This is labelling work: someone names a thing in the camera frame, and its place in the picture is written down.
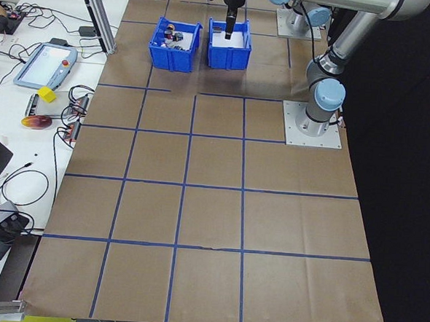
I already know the blue storage bin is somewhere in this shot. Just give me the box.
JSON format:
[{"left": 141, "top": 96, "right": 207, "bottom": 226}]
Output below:
[{"left": 205, "top": 16, "right": 254, "bottom": 72}]

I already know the blue bin with buttons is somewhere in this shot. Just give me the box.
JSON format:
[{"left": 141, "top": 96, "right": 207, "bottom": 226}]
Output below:
[{"left": 146, "top": 15, "right": 204, "bottom": 75}]

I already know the white flat box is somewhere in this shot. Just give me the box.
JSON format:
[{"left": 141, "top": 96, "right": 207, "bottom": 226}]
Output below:
[{"left": 23, "top": 93, "right": 69, "bottom": 120}]

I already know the grey dock box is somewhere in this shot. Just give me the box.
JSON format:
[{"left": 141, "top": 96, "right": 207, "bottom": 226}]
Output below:
[{"left": 0, "top": 200, "right": 31, "bottom": 239}]

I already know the black power adaptor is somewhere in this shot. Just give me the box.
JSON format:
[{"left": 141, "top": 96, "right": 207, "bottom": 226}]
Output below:
[{"left": 77, "top": 25, "right": 98, "bottom": 39}]

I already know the light blue teach pendant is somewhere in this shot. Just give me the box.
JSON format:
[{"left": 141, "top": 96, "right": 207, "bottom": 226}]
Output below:
[{"left": 12, "top": 40, "right": 79, "bottom": 93}]

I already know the yellow cube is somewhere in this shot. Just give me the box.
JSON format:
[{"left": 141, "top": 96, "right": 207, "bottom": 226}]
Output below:
[{"left": 35, "top": 85, "right": 59, "bottom": 105}]

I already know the red apple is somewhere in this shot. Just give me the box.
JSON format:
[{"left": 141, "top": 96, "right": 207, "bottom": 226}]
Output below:
[{"left": 20, "top": 114, "right": 53, "bottom": 131}]

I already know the black red circuit board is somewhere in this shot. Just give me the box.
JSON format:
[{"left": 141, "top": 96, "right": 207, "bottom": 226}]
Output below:
[{"left": 0, "top": 0, "right": 29, "bottom": 37}]

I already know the white desk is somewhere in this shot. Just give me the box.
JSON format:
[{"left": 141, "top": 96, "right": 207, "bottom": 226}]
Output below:
[{"left": 0, "top": 0, "right": 135, "bottom": 309}]

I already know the white square base plate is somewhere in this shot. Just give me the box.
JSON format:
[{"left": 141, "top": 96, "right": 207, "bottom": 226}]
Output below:
[
  {"left": 274, "top": 7, "right": 325, "bottom": 41},
  {"left": 279, "top": 99, "right": 346, "bottom": 151}
]

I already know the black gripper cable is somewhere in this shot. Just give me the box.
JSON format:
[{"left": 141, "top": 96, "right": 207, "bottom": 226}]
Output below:
[{"left": 293, "top": 0, "right": 321, "bottom": 63}]

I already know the aluminium profile post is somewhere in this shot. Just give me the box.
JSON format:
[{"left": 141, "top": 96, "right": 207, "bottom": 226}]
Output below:
[{"left": 70, "top": 0, "right": 121, "bottom": 56}]

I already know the orange black cable hub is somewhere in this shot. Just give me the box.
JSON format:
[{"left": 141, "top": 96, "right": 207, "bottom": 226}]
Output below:
[
  {"left": 56, "top": 119, "right": 84, "bottom": 146},
  {"left": 65, "top": 91, "right": 93, "bottom": 116}
]

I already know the black frame cover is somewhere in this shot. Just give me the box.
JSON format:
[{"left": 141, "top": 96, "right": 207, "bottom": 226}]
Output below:
[{"left": 309, "top": 0, "right": 430, "bottom": 322}]

